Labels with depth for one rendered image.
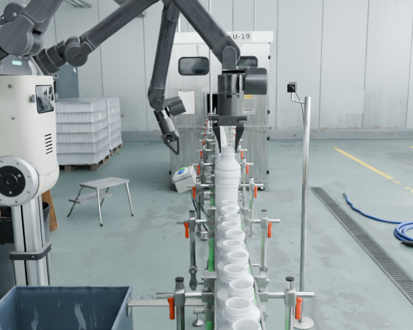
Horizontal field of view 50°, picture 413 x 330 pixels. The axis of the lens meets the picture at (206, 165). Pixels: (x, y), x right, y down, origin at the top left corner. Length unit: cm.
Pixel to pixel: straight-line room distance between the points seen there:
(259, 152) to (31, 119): 483
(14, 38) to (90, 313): 73
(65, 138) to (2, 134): 650
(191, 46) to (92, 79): 620
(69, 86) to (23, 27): 1077
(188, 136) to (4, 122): 469
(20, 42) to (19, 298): 66
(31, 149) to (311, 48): 1059
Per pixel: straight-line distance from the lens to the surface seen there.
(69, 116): 786
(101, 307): 126
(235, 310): 64
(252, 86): 115
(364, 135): 1209
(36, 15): 123
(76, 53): 165
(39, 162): 144
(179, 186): 178
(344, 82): 1188
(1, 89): 141
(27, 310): 133
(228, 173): 116
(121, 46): 1170
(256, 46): 596
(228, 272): 75
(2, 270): 329
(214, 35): 114
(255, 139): 599
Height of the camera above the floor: 147
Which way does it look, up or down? 11 degrees down
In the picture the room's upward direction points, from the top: 1 degrees counter-clockwise
